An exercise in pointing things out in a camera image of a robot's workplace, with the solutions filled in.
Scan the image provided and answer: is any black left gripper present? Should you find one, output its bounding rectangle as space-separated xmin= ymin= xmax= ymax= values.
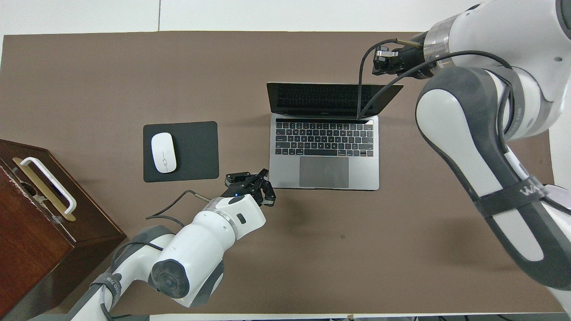
xmin=225 ymin=169 xmax=276 ymax=208

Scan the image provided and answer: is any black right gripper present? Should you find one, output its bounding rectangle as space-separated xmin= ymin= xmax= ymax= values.
xmin=372 ymin=45 xmax=401 ymax=75

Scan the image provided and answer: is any grey laptop computer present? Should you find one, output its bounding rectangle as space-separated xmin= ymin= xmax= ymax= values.
xmin=266 ymin=82 xmax=404 ymax=191

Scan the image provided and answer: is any black mouse pad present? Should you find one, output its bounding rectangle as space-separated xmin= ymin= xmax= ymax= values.
xmin=143 ymin=121 xmax=220 ymax=183

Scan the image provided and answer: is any brown table mat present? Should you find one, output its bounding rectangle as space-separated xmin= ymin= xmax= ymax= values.
xmin=0 ymin=31 xmax=568 ymax=315

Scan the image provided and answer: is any white computer mouse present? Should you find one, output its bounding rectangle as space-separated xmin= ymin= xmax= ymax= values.
xmin=151 ymin=132 xmax=177 ymax=174

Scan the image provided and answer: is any gold metal strip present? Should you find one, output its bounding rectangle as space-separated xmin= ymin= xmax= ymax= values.
xmin=12 ymin=157 xmax=76 ymax=222

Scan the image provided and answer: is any dark wooden box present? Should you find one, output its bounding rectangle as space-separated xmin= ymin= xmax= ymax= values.
xmin=0 ymin=139 xmax=127 ymax=320

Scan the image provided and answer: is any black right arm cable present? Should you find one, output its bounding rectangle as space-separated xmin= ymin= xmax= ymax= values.
xmin=357 ymin=38 xmax=518 ymax=143

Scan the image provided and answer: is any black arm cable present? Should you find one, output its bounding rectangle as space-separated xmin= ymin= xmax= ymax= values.
xmin=357 ymin=38 xmax=518 ymax=143
xmin=146 ymin=190 xmax=212 ymax=228

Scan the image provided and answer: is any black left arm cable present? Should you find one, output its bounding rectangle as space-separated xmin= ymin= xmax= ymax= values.
xmin=146 ymin=190 xmax=212 ymax=228

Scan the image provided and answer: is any white box handle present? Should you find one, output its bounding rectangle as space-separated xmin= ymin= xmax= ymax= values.
xmin=20 ymin=156 xmax=77 ymax=215

